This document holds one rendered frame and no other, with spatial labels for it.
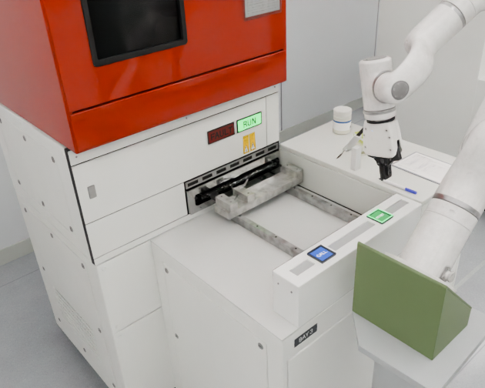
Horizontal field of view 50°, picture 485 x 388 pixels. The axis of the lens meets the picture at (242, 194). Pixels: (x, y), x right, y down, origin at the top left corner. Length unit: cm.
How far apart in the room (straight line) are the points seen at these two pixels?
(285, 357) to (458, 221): 56
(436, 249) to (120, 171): 92
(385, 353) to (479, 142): 55
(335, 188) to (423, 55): 67
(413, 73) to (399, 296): 54
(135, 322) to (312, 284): 79
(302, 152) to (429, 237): 77
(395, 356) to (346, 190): 69
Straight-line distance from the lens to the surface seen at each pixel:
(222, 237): 174
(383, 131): 144
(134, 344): 198
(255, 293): 151
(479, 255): 319
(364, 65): 140
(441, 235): 132
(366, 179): 178
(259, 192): 186
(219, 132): 179
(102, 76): 145
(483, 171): 134
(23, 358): 271
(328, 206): 184
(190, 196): 179
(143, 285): 186
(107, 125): 148
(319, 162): 190
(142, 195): 168
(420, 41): 143
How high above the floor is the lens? 182
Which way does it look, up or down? 30 degrees down
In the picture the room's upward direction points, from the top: 3 degrees counter-clockwise
